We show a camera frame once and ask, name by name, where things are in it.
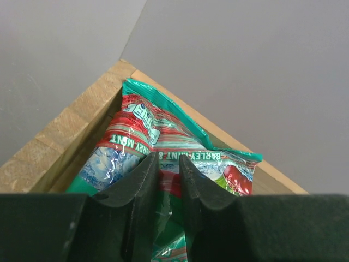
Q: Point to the wooden two-tier shelf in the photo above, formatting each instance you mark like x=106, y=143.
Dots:
x=48, y=162

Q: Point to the teal Fox's mint bag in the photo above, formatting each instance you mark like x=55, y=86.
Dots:
x=149, y=121

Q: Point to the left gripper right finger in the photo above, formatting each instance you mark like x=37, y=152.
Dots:
x=220, y=226

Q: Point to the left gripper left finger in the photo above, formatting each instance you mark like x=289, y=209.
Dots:
x=116, y=224

